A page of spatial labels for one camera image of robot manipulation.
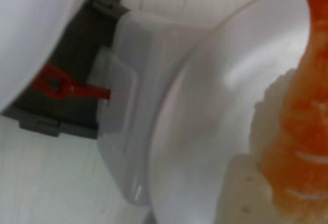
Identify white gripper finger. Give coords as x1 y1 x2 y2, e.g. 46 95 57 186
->
214 153 274 224

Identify orange shrimp toy sushi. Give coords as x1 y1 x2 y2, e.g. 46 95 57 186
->
250 0 328 224

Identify white round plastic plate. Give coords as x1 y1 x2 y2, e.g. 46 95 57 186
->
147 0 328 224
0 0 89 114

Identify white toy train car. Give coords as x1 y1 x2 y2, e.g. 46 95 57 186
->
96 11 218 207

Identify red train coupler hook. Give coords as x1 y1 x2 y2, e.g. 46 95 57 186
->
38 64 111 101

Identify grey circular toy train track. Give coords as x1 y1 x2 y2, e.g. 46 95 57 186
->
1 0 131 139

